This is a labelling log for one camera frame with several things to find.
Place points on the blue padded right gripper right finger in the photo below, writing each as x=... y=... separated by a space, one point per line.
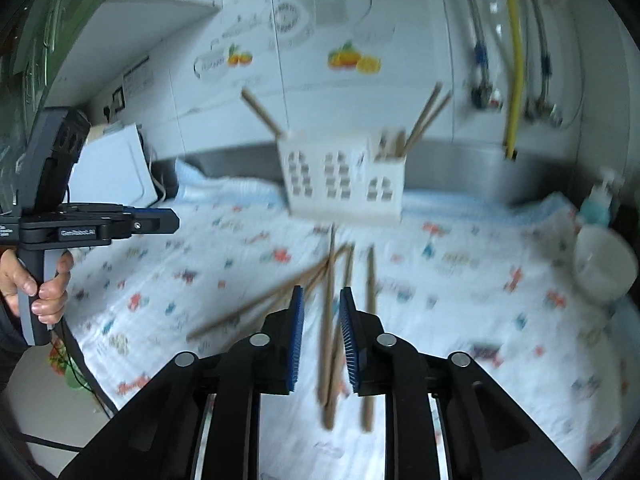
x=351 y=330

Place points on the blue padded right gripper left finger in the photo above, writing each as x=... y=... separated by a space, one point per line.
x=296 y=312

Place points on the wooden chopstick long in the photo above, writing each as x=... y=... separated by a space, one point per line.
x=326 y=325

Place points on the short wooden chopstick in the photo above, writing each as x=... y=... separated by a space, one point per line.
x=252 y=102

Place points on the wooden chopstick top diagonal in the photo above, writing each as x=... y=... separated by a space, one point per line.
x=431 y=122

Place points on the person's left hand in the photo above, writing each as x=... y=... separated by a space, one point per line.
x=49 y=298

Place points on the white appliance with lid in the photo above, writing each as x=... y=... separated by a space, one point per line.
x=113 y=170

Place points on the white plastic utensil holder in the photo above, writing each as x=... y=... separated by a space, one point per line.
x=358 y=178

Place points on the white ceramic bowl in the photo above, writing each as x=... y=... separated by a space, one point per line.
x=604 y=265

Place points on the red knob water valve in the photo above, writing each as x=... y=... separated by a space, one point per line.
x=486 y=97

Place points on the teal soap dispenser bottle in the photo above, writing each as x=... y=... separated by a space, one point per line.
x=597 y=206

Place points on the chrome angle valve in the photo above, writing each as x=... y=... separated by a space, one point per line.
x=540 y=110

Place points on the wall power socket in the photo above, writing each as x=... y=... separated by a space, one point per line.
x=118 y=100

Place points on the white wall cabinet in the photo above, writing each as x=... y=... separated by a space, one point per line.
x=62 y=52

